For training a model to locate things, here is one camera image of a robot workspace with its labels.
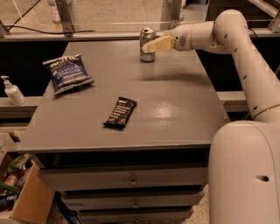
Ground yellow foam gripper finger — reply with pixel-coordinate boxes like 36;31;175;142
142;36;175;53

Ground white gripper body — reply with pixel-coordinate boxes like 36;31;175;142
164;24;192;51

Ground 7up soda can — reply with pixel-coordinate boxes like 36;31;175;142
140;27;157;62

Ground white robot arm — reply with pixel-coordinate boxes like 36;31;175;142
143;10;280;224

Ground black snack bar wrapper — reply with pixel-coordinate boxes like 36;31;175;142
103;97;137;129

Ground blue salt vinegar chip bag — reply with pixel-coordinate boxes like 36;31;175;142
43;54;94;95

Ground grey drawer cabinet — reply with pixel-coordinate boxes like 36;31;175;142
19;41;228;224

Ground top grey drawer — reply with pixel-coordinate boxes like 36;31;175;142
38;164;208;191

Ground grey drawer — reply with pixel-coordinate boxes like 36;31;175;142
62;191;204;210
78;206;193;224
38;164;208;191

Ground white pump lotion bottle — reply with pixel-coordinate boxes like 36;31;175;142
1;75;25;106

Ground middle grey drawer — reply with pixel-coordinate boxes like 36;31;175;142
62;191;204;210

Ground bottom grey drawer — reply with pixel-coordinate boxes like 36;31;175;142
78;206;193;224

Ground green snack bag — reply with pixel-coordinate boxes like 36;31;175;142
7;154;30;173

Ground cardboard box of snacks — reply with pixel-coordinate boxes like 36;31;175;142
0;162;54;224

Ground grey metal rail frame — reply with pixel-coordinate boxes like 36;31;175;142
0;0;279;41

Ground black cable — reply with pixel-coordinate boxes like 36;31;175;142
3;0;96;35

